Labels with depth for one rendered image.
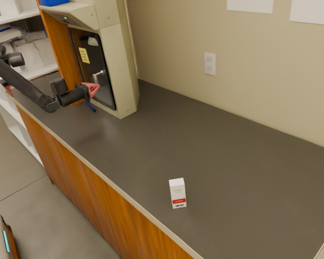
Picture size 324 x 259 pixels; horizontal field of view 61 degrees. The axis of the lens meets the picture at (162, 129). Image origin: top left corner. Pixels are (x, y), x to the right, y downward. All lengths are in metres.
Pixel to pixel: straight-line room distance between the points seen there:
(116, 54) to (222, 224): 0.89
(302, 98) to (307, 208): 0.46
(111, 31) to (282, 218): 1.02
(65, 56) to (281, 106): 1.14
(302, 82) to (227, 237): 0.68
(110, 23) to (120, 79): 0.27
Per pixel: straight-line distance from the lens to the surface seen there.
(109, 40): 1.35
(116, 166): 1.19
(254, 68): 1.33
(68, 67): 1.69
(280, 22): 1.22
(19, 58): 1.62
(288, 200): 1.04
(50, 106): 1.32
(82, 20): 1.28
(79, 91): 1.36
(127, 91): 1.46
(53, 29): 1.63
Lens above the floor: 1.69
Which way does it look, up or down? 34 degrees down
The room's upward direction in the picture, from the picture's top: 7 degrees counter-clockwise
